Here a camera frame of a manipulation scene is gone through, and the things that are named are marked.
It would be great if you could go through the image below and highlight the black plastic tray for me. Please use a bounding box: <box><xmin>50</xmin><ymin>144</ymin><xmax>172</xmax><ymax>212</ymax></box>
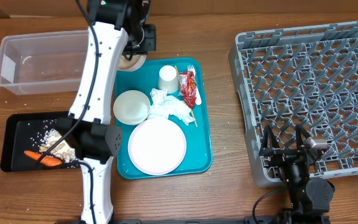
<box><xmin>0</xmin><ymin>111</ymin><xmax>67</xmax><ymax>172</ymax></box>

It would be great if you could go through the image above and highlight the clear plastic bin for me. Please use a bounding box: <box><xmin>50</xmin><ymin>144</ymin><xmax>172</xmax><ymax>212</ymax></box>
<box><xmin>0</xmin><ymin>30</ymin><xmax>88</xmax><ymax>95</ymax></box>

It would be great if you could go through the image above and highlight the white plastic cup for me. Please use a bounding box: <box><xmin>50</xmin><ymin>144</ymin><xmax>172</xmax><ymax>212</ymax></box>
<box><xmin>158</xmin><ymin>65</ymin><xmax>179</xmax><ymax>94</ymax></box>

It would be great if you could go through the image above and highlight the white bowl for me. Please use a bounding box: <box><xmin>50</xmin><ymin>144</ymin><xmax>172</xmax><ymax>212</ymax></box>
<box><xmin>113</xmin><ymin>90</ymin><xmax>150</xmax><ymax>125</ymax></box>

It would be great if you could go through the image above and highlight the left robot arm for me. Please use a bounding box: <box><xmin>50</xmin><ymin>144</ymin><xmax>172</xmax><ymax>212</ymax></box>
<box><xmin>57</xmin><ymin>0</ymin><xmax>156</xmax><ymax>223</ymax></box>

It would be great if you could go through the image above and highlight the grey dishwasher rack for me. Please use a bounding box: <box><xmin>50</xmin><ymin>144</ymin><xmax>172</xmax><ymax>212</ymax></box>
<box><xmin>228</xmin><ymin>21</ymin><xmax>358</xmax><ymax>188</ymax></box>

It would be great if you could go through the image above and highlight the pink bowl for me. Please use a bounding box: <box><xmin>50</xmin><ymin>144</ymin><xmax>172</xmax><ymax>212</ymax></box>
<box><xmin>118</xmin><ymin>54</ymin><xmax>147</xmax><ymax>72</ymax></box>

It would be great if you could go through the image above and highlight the red snack wrapper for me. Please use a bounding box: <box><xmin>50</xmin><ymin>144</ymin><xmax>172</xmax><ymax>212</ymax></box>
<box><xmin>179</xmin><ymin>71</ymin><xmax>196</xmax><ymax>109</ymax></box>

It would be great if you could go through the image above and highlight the orange carrot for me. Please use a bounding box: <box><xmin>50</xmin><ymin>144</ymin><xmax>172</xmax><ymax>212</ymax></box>
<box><xmin>23</xmin><ymin>150</ymin><xmax>63</xmax><ymax>167</ymax></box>

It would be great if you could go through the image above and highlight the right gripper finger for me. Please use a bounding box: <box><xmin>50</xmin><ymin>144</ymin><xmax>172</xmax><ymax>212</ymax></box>
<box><xmin>260</xmin><ymin>125</ymin><xmax>280</xmax><ymax>151</ymax></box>
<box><xmin>295</xmin><ymin>124</ymin><xmax>311</xmax><ymax>149</ymax></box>

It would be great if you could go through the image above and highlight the white plastic fork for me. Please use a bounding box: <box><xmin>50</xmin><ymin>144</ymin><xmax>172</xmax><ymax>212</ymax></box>
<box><xmin>188</xmin><ymin>65</ymin><xmax>202</xmax><ymax>105</ymax></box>

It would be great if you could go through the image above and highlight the white round plate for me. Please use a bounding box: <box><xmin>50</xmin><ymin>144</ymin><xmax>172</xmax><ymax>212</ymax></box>
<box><xmin>128</xmin><ymin>118</ymin><xmax>186</xmax><ymax>175</ymax></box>

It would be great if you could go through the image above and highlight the rice and peanuts pile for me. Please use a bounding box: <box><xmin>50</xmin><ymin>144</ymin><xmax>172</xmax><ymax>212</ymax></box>
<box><xmin>30</xmin><ymin>119</ymin><xmax>76</xmax><ymax>163</ymax></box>

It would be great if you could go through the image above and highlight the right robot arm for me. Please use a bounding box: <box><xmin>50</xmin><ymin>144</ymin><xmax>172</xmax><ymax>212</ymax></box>
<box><xmin>259</xmin><ymin>124</ymin><xmax>335</xmax><ymax>224</ymax></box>

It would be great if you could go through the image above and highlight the teal serving tray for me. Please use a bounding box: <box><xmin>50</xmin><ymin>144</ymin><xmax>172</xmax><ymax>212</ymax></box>
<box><xmin>114</xmin><ymin>57</ymin><xmax>213</xmax><ymax>176</ymax></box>

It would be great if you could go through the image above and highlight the wooden skewer stick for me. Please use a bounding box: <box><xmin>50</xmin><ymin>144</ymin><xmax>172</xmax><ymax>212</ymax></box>
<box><xmin>174</xmin><ymin>65</ymin><xmax>199</xmax><ymax>129</ymax></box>

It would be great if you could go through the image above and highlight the white napkin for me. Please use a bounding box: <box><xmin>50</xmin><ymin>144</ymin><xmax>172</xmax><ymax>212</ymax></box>
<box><xmin>147</xmin><ymin>88</ymin><xmax>196</xmax><ymax>126</ymax></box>

